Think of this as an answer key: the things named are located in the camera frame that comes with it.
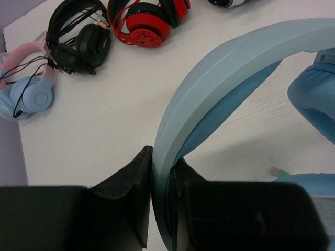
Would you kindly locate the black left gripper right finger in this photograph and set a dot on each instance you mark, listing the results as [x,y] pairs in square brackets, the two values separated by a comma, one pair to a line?
[224,215]

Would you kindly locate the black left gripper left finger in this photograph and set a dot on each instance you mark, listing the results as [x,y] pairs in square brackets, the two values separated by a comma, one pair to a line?
[112,215]

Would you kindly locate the light blue over-ear headphones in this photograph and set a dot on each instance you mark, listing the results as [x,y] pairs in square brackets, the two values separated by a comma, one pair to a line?
[217,86]

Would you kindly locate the pink blue cat-ear headphones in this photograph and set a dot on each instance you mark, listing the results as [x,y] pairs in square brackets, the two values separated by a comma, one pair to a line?
[30,94]

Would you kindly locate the red black headphones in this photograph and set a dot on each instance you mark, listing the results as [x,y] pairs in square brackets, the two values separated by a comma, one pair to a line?
[145,24]

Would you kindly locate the white black headphones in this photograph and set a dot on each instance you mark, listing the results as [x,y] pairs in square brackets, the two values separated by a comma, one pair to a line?
[226,3]

